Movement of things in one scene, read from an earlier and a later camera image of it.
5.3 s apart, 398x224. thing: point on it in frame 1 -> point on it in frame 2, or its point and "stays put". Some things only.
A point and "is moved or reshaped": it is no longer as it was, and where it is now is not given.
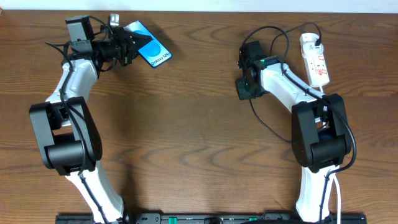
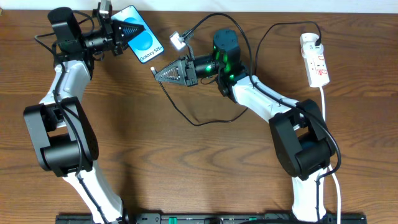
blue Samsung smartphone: [153, 51] is moved or reshaped
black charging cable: [318, 42] -> [255, 72]
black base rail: [211, 218] stays put
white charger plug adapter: [307, 41] stays put
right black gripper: [242, 93] -> [190, 79]
